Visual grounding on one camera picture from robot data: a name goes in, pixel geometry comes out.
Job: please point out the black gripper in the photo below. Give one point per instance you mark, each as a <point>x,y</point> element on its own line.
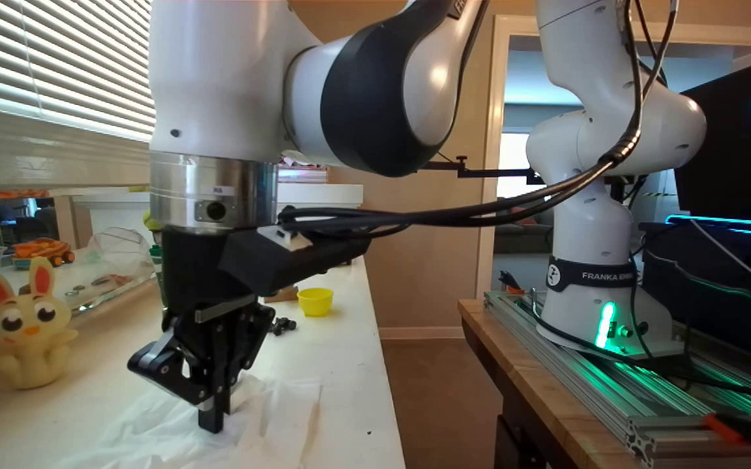
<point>213,325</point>

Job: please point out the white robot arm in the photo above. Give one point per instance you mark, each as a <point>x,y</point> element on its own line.
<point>241,80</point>

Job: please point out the small black toy car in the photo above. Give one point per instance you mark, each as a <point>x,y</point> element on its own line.
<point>283,325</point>

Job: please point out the yellow plastic cup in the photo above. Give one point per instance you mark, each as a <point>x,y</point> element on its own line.
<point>316,299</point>

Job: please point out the yellow bunny plush toy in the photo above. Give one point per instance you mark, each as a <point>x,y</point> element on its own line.
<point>34,329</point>

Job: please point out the white window blinds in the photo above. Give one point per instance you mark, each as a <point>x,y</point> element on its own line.
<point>77,63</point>

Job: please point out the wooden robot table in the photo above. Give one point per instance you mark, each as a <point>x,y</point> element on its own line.
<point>540,420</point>

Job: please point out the black computer monitor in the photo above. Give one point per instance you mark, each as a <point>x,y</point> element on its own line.
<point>698,260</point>

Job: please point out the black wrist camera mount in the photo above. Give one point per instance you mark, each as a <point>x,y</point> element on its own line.
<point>265,263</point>

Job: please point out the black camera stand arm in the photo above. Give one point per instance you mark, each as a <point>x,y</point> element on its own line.
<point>459,168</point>

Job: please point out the aluminium rail base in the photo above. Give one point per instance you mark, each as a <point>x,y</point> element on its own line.
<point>665,413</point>

